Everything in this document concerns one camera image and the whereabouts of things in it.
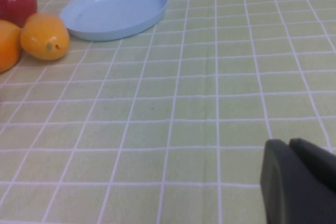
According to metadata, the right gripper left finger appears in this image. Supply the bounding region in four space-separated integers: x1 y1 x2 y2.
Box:
259 138 336 224

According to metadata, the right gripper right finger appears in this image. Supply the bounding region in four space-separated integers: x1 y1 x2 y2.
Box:
289 138 336 192

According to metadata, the yellow mango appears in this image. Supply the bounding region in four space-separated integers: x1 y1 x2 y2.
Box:
20 12 70 61

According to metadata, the orange mango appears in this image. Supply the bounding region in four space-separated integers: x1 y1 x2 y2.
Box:
0 19 22 74

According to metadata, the red apple with stem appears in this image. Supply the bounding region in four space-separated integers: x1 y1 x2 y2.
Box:
0 0 38 28

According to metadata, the light blue plate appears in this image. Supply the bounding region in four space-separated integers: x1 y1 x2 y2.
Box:
59 0 169 42

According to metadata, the green checked tablecloth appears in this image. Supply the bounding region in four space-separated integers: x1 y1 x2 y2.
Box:
0 0 336 224

